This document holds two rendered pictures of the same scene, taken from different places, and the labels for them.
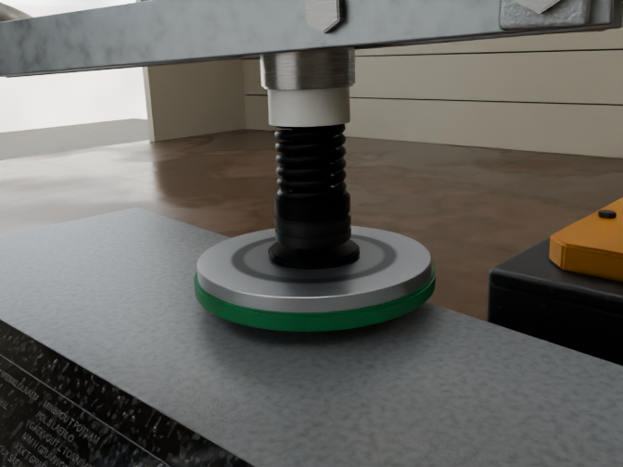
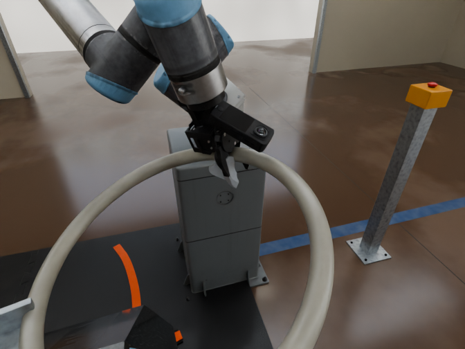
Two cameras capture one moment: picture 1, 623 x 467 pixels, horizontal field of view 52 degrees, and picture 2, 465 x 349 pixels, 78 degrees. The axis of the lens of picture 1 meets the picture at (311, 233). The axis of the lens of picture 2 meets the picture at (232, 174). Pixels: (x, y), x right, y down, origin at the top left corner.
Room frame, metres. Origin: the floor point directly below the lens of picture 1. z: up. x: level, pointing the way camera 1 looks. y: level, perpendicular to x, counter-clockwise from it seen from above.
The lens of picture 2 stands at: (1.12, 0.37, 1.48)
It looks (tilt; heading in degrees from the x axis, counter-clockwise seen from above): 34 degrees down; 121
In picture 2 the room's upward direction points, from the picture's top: straight up
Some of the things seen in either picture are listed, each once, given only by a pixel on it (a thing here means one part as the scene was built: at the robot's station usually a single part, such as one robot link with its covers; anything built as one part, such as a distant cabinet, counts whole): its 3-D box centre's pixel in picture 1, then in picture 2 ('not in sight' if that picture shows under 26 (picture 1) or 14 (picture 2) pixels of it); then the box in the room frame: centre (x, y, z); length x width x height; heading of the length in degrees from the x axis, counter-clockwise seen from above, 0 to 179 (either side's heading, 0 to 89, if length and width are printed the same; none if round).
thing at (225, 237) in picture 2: not in sight; (216, 209); (0.42, 1.35, 0.43); 0.50 x 0.50 x 0.85; 47
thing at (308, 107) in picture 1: (309, 101); not in sight; (0.56, 0.00, 1.01); 0.07 x 0.07 x 0.04
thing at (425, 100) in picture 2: not in sight; (394, 183); (1.23, 1.93, 0.54); 0.20 x 0.20 x 1.09; 46
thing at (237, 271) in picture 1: (313, 260); not in sight; (0.56, 0.00, 0.86); 0.21 x 0.21 x 0.01
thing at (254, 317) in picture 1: (313, 265); not in sight; (0.56, 0.00, 0.86); 0.22 x 0.22 x 0.04
